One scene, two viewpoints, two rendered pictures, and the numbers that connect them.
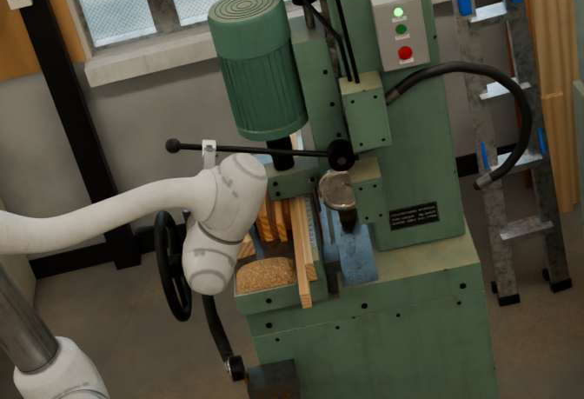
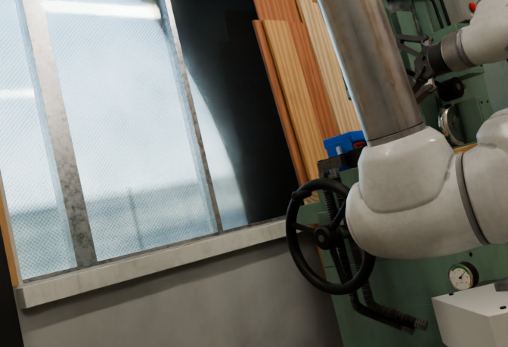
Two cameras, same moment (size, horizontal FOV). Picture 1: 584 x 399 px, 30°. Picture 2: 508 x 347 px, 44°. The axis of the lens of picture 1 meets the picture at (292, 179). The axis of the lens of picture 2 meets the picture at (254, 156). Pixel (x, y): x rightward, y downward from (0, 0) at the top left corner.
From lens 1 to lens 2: 2.51 m
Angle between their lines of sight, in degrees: 57
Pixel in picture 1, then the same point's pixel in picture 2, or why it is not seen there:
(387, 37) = not seen: outside the picture
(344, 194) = (459, 125)
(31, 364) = (416, 114)
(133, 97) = (58, 328)
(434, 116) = (479, 79)
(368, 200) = (487, 114)
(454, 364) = not seen: outside the picture
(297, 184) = not seen: hidden behind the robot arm
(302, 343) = (485, 261)
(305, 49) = (403, 17)
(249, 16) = not seen: outside the picture
